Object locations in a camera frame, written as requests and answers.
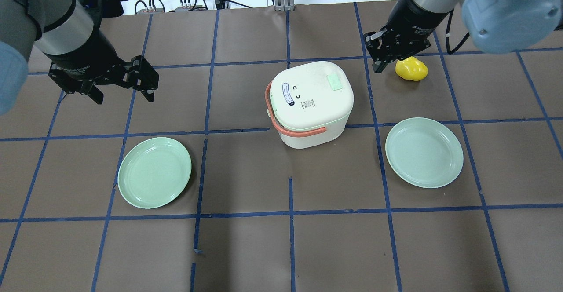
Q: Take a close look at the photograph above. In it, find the right green plate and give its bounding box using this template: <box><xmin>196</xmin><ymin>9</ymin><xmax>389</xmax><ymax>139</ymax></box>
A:
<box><xmin>385</xmin><ymin>117</ymin><xmax>464</xmax><ymax>189</ymax></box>

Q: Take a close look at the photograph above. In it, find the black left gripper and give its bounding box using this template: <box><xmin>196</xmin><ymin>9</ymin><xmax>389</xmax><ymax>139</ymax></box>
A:
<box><xmin>48</xmin><ymin>56</ymin><xmax>159</xmax><ymax>104</ymax></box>

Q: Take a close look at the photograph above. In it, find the white rice cooker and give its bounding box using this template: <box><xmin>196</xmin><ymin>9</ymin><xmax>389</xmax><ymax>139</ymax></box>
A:
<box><xmin>265</xmin><ymin>61</ymin><xmax>354</xmax><ymax>149</ymax></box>

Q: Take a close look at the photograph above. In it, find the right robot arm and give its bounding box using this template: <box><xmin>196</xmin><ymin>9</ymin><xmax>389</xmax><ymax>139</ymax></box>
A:
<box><xmin>363</xmin><ymin>0</ymin><xmax>562</xmax><ymax>73</ymax></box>

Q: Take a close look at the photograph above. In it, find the green plate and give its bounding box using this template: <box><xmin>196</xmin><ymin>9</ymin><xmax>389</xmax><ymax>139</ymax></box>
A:
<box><xmin>385</xmin><ymin>117</ymin><xmax>464</xmax><ymax>189</ymax></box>
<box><xmin>118</xmin><ymin>136</ymin><xmax>192</xmax><ymax>209</ymax></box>

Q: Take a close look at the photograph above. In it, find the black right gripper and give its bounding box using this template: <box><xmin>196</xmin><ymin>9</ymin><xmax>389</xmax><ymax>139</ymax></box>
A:
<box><xmin>363</xmin><ymin>26</ymin><xmax>431</xmax><ymax>73</ymax></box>

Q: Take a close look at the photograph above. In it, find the yellow toy pepper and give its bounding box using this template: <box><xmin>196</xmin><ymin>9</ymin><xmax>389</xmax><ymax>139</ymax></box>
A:
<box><xmin>395</xmin><ymin>56</ymin><xmax>429</xmax><ymax>82</ymax></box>

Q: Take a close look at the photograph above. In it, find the left green plate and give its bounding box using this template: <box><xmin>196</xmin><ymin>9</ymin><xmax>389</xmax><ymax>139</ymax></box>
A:
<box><xmin>118</xmin><ymin>136</ymin><xmax>192</xmax><ymax>209</ymax></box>

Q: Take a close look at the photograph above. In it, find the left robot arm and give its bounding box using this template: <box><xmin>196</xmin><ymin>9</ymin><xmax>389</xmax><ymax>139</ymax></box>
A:
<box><xmin>0</xmin><ymin>0</ymin><xmax>159</xmax><ymax>114</ymax></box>

